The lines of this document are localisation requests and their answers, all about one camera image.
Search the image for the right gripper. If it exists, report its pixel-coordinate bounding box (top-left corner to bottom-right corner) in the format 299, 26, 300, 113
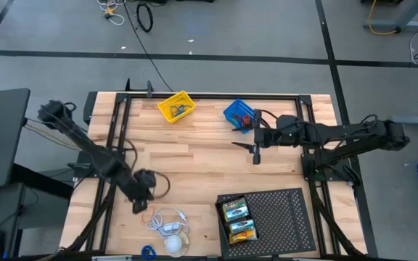
230, 109, 299, 165

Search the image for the grey desk foot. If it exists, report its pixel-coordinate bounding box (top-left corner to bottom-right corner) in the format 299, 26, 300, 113
391, 114, 418, 128

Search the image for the white power cord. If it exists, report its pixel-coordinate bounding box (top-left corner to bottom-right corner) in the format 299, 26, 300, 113
145, 206, 190, 240

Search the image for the grey desk leg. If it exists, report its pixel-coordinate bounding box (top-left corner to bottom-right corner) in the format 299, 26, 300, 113
363, 0, 418, 33

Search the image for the long black floor cable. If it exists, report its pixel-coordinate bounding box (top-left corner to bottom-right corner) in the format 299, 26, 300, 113
121, 0, 174, 92

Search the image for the yellow plastic basket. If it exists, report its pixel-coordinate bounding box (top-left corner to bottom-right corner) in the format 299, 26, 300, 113
157, 90, 197, 124

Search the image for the large crayon box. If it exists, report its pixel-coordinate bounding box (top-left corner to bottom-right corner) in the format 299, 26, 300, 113
222, 197, 250, 223
229, 220, 257, 235

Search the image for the silver metal bar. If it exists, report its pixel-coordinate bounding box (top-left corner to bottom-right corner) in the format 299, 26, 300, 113
91, 254, 134, 261

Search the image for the white cable bundle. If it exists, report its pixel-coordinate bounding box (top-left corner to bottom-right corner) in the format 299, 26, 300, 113
96, 0, 126, 26

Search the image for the black cable sleeve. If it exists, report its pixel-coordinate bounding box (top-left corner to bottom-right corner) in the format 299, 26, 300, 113
63, 179, 119, 254
309, 181, 364, 257

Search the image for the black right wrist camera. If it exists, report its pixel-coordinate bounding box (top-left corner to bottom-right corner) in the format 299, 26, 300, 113
276, 115, 297, 128

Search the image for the blue coil wristband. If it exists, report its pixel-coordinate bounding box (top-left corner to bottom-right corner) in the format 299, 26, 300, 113
140, 245, 157, 260

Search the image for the black coiled cable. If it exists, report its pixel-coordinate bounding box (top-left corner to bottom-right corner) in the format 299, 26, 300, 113
136, 1, 155, 33

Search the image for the thin orange rubber band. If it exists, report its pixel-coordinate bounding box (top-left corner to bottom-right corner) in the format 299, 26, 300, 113
142, 207, 157, 224

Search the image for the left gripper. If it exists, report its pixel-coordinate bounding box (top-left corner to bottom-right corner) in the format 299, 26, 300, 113
127, 169, 158, 215

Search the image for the yellow floor cable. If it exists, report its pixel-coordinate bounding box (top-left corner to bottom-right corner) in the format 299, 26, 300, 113
367, 0, 398, 36

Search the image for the black perforated metal riser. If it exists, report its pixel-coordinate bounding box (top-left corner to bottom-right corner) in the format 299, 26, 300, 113
216, 187, 317, 254

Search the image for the blue plastic basket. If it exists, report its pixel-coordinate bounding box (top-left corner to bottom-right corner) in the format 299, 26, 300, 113
222, 98, 264, 134

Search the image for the black table frame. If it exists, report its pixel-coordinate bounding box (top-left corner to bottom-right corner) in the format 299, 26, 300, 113
83, 91, 340, 260

